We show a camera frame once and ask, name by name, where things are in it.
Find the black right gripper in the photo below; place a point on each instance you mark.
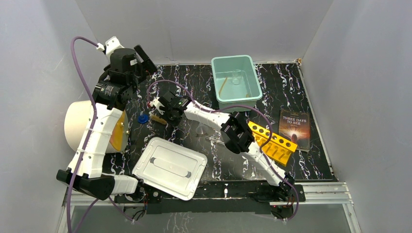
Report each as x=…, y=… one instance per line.
x=175, y=123

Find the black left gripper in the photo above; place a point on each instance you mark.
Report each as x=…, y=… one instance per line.
x=141, y=63

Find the clear glass beaker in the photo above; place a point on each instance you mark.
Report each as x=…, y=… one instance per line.
x=236, y=76

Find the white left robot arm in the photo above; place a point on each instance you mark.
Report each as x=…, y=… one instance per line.
x=115, y=87

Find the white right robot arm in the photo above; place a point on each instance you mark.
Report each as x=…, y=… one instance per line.
x=261, y=147

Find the blue capped glass tube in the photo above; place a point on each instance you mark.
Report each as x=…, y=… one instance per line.
x=143, y=112

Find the clear plastic funnel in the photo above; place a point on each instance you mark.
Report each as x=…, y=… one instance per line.
x=201, y=130

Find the clear glass test tube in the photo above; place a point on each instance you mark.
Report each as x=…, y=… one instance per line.
x=214, y=140

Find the white bin lid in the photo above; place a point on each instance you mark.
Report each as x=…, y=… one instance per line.
x=171, y=168

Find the mint green plastic bin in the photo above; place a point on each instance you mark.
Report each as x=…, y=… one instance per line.
x=222, y=67

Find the white drum orange face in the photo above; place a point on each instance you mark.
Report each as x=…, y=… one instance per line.
x=75, y=123

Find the yellow test tube rack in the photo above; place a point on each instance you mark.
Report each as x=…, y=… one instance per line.
x=278, y=149

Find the dark book three days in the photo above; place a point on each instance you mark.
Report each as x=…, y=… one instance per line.
x=295, y=126

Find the aluminium frame rail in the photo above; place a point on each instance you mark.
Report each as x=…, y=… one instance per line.
x=222, y=207

